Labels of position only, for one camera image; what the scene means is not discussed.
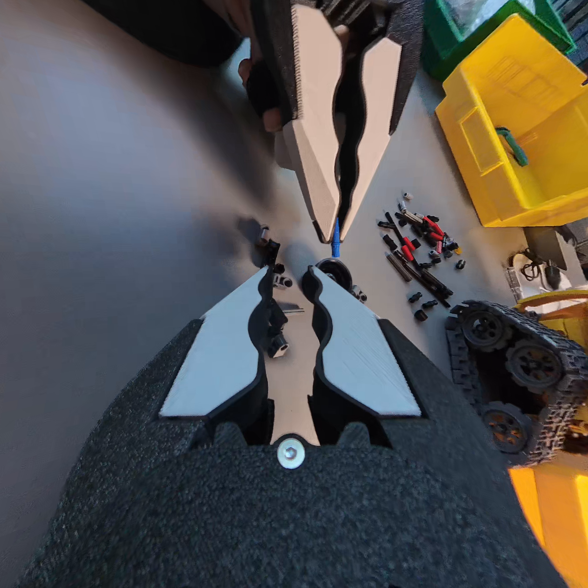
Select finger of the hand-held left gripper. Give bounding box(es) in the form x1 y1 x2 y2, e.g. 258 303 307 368
338 37 405 241
276 3 348 244

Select clear plastic bag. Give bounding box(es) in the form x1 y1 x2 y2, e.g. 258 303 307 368
455 0 524 33

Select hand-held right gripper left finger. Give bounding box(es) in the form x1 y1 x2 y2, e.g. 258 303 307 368
158 267 276 442

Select printed paper sheets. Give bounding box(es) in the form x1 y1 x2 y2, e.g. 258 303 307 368
504 225 588 299

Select yellow parts tray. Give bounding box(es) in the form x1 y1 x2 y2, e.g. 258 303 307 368
508 460 588 588

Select yellow storage bin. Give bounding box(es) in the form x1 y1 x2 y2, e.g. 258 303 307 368
435 12 588 228

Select person's left hand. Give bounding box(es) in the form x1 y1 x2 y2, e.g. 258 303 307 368
204 0 285 134

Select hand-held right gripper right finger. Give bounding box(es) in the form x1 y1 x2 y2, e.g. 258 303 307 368
303 267 423 440

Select yellow tracked toy robot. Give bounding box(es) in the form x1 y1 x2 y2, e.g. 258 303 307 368
446 290 588 469

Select pile of small pins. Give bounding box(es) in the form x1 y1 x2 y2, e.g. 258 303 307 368
375 191 469 322

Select black toy wheel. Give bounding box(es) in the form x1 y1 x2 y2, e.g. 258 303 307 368
315 258 355 291

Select black cord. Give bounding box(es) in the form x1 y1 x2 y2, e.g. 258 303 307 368
519 248 566 287

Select green curved tool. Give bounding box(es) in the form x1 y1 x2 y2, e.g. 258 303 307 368
496 126 531 168

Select green storage bin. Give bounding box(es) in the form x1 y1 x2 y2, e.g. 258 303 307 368
421 0 577 81

